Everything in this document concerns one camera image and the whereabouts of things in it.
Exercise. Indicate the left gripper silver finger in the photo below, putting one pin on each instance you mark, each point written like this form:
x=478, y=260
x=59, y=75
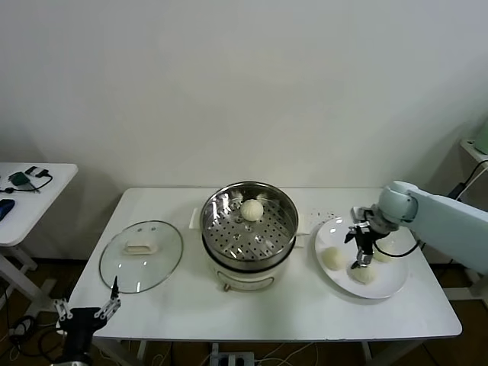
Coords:
x=112, y=303
x=63, y=309

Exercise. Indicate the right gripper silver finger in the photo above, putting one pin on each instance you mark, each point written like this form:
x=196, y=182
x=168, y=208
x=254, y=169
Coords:
x=350, y=234
x=364, y=261

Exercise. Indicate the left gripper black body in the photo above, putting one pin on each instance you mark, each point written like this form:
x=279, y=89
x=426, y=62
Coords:
x=80, y=324

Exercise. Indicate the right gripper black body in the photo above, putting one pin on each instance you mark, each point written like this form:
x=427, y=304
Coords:
x=365, y=240

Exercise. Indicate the white steamed baozi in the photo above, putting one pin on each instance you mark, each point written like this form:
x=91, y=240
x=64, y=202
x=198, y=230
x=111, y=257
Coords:
x=365, y=276
x=385, y=256
x=334, y=258
x=251, y=209

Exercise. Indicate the stainless steel steamer basket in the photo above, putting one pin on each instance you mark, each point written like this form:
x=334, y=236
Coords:
x=228, y=244

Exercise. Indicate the white round plate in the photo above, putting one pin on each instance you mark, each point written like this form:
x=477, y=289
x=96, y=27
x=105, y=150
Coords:
x=335, y=232

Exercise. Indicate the white side table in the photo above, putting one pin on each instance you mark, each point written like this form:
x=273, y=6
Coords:
x=38, y=206

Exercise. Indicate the blue object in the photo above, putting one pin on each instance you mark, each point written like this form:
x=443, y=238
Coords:
x=5, y=208

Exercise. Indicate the grey power strip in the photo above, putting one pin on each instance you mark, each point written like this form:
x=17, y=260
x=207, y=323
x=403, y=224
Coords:
x=232, y=359

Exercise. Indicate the green electronic device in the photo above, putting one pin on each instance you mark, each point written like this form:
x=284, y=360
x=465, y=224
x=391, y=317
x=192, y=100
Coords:
x=18, y=178

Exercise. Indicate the small black grey device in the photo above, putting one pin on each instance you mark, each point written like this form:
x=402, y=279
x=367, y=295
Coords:
x=32, y=170

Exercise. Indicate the pale green appliance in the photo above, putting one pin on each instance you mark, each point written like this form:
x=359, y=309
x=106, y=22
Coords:
x=482, y=137

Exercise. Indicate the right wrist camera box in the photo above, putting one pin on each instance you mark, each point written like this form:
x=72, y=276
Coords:
x=360, y=213

